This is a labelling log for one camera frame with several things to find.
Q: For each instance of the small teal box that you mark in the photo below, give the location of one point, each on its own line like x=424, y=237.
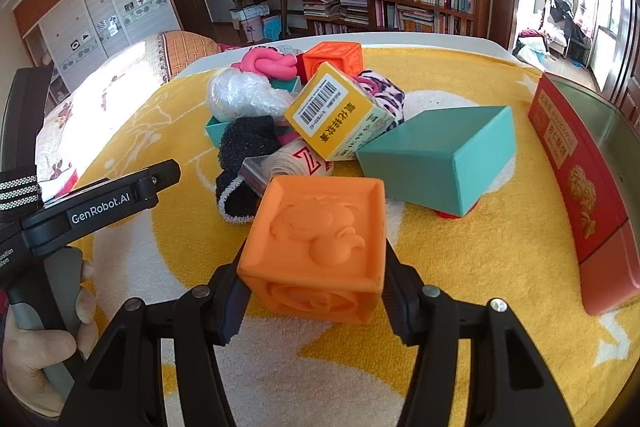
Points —
x=214, y=132

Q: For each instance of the black fuzzy sock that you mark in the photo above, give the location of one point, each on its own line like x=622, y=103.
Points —
x=245, y=142

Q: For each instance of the small red ball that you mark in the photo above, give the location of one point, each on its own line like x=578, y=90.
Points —
x=447, y=213

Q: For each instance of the floral quilt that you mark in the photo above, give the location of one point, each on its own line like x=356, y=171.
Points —
x=100, y=107

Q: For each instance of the light orange embossed toy cube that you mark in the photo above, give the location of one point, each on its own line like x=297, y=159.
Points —
x=320, y=232

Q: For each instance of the pink cloth bundle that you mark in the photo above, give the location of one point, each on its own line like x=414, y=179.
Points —
x=532, y=39

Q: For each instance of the yellow and white towel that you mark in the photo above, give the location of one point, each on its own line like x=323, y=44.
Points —
x=175, y=227

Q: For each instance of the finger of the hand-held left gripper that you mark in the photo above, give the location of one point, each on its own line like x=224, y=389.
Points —
x=160, y=182

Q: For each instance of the pink bin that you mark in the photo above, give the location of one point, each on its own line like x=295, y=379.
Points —
x=252, y=31

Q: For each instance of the red tin container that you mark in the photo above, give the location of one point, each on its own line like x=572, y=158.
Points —
x=575, y=177

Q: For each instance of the person's left hand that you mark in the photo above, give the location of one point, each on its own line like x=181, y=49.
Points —
x=30, y=352

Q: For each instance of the dark clothes pile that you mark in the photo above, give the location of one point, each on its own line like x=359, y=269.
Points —
x=567, y=17

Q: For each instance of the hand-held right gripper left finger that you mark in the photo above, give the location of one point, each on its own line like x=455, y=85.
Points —
x=232, y=312

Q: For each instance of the white plastic bundle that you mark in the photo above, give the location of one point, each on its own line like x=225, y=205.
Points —
x=240, y=97

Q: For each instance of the white and blue bag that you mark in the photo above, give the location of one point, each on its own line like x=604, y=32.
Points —
x=530, y=54

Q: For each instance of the yellow medicine box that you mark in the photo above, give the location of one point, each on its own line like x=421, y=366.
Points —
x=330, y=107

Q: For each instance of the red-orange embossed toy cube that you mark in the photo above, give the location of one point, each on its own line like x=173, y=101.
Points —
x=335, y=57

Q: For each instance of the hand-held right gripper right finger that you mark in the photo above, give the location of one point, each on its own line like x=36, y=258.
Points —
x=395, y=307

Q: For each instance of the leopard print plush ball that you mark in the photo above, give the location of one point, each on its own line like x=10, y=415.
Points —
x=385, y=94

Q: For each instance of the orange plaid blanket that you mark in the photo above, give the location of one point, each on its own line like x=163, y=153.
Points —
x=187, y=52

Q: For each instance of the white and brown wardrobe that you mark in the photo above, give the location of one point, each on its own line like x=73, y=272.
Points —
x=100, y=7

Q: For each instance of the white storage box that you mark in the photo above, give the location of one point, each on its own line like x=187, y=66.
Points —
x=247, y=13

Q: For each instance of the large teal box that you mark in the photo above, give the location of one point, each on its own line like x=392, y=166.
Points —
x=430, y=162

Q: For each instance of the bagged bandage roll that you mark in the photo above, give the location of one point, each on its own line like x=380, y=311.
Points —
x=295, y=162

